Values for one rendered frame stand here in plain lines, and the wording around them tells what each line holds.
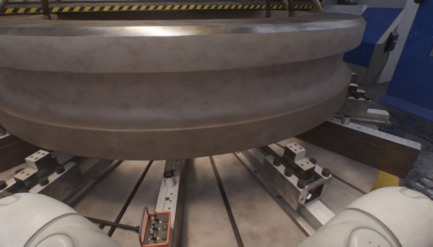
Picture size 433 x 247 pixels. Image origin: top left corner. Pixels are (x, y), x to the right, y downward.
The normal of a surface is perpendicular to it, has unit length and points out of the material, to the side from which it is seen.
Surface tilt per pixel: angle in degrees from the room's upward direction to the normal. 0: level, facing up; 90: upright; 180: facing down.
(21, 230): 20
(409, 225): 25
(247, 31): 45
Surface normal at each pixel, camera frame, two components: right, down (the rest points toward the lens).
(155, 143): 0.05, 0.46
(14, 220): -0.07, -0.81
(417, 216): 0.21, -0.64
